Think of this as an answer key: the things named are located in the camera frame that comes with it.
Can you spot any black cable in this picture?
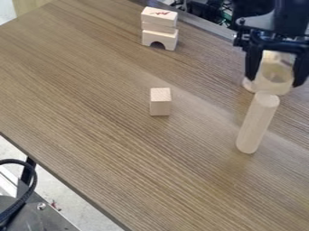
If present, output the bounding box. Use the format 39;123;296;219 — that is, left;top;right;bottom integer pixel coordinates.
0;158;39;227

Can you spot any wooden block with red mark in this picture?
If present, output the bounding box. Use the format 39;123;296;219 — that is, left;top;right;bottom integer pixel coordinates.
139;5;179;28

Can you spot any black metal base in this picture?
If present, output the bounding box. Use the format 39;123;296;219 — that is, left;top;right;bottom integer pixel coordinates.
0;180;82;231

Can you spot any flat wooden block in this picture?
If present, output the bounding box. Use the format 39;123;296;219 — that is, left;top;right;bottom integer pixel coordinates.
139;21;179;34

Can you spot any clear plastic cup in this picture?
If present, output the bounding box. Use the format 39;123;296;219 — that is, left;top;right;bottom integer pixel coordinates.
241;50;297;97

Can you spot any wooden arch block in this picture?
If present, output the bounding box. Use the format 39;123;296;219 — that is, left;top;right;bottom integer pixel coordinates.
139;29;181;51

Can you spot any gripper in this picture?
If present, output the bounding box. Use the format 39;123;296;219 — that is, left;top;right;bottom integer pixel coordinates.
231;12;309;88

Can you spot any wooden cylinder block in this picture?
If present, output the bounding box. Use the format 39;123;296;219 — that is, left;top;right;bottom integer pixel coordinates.
234;91;282;155

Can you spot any wooden cube block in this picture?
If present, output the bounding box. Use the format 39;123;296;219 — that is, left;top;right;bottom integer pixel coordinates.
148;87;173;117

